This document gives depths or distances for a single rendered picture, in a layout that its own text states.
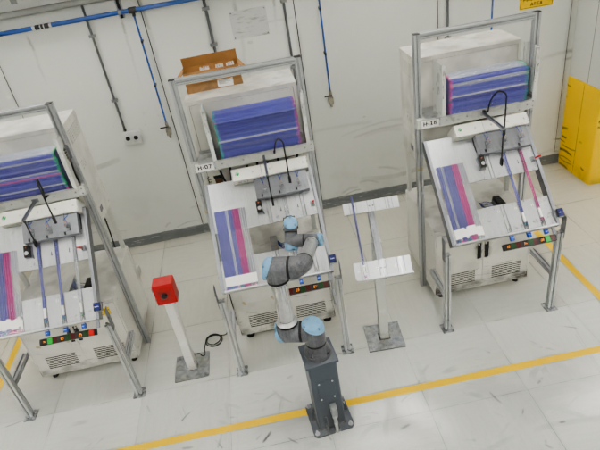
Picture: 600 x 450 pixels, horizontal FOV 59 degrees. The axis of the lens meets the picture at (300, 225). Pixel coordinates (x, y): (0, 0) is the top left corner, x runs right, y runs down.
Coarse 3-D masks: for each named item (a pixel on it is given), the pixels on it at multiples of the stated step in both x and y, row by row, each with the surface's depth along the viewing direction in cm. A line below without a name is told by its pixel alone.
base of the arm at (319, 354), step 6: (306, 348) 286; (312, 348) 282; (318, 348) 282; (324, 348) 284; (330, 348) 290; (306, 354) 287; (312, 354) 284; (318, 354) 284; (324, 354) 285; (330, 354) 289; (312, 360) 285; (318, 360) 284; (324, 360) 286
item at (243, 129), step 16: (288, 96) 322; (224, 112) 315; (240, 112) 314; (256, 112) 313; (272, 112) 314; (288, 112) 316; (224, 128) 315; (240, 128) 316; (256, 128) 318; (272, 128) 319; (288, 128) 321; (224, 144) 320; (240, 144) 322; (256, 144) 323; (272, 144) 325; (288, 144) 326
